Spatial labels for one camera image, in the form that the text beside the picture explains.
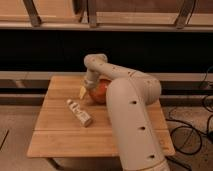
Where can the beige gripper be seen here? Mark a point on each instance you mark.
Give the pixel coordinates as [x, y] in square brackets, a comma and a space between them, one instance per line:
[88, 84]

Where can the orange ceramic bowl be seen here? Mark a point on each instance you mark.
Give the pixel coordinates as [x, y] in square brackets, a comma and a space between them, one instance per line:
[98, 94]

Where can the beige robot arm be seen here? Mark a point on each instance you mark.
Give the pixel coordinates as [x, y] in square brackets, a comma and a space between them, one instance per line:
[127, 97]

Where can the white box on table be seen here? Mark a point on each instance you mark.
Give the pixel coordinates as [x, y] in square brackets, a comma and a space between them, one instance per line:
[84, 118]

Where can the wooden table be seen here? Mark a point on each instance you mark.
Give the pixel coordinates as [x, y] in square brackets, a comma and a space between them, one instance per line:
[58, 133]

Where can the wooden shelf with brackets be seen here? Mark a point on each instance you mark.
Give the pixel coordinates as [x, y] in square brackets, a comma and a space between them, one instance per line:
[108, 15]

